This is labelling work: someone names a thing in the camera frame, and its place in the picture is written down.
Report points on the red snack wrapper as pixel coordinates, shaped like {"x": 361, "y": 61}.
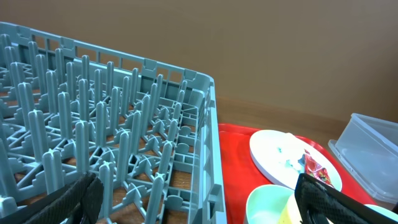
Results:
{"x": 314, "y": 169}

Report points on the clear plastic bin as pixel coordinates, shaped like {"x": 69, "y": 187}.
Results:
{"x": 367, "y": 148}

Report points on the light blue bowl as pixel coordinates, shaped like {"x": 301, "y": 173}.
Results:
{"x": 384, "y": 213}

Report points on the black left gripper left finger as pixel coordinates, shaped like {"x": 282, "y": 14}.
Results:
{"x": 79, "y": 202}

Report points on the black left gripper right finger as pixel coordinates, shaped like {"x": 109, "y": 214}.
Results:
{"x": 318, "y": 203}

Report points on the grey plastic dishwasher rack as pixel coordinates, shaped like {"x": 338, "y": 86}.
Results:
{"x": 148, "y": 130}

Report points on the yellow plastic cup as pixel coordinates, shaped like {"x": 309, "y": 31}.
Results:
{"x": 290, "y": 214}

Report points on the light green bowl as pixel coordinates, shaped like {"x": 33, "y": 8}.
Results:
{"x": 266, "y": 203}

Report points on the red plastic tray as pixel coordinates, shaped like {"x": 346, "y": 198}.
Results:
{"x": 241, "y": 176}

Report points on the light blue plate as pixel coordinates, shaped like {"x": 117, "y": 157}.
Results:
{"x": 280, "y": 158}

